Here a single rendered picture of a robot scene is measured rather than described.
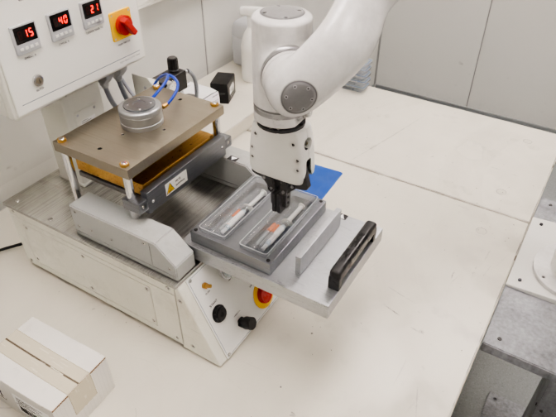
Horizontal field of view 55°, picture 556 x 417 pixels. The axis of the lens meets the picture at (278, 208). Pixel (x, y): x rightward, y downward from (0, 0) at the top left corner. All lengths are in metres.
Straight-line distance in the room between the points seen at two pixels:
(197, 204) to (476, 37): 2.44
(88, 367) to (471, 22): 2.78
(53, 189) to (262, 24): 0.67
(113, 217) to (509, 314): 0.81
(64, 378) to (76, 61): 0.56
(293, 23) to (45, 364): 0.68
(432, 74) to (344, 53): 2.77
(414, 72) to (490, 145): 1.78
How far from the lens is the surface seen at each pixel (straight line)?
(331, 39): 0.68
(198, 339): 1.02
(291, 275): 0.89
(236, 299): 1.05
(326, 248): 0.94
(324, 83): 0.69
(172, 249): 0.93
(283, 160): 0.83
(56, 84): 1.06
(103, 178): 1.04
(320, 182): 1.47
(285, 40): 0.73
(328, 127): 1.74
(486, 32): 3.28
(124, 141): 0.99
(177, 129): 1.01
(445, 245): 1.33
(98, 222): 1.01
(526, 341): 1.18
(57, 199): 1.20
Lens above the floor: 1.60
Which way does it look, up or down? 38 degrees down
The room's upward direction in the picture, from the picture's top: straight up
